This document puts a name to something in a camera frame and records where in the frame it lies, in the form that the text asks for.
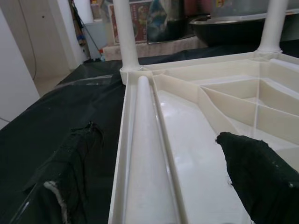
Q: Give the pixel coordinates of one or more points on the white plastic children table top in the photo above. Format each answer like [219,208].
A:
[198,144]

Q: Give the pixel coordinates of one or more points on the clear plastic container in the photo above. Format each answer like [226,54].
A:
[238,8]

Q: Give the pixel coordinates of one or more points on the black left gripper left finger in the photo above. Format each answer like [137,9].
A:
[67,177]

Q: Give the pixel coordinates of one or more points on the black tablecloth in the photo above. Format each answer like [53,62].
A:
[46,105]

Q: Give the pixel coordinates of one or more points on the black wok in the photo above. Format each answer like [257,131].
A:
[222,32]

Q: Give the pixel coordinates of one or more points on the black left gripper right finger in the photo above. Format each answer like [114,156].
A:
[257,177]

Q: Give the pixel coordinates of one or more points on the red printed carton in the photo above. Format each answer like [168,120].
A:
[141,21]

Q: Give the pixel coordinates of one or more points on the beige low platform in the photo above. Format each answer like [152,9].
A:
[163,47]

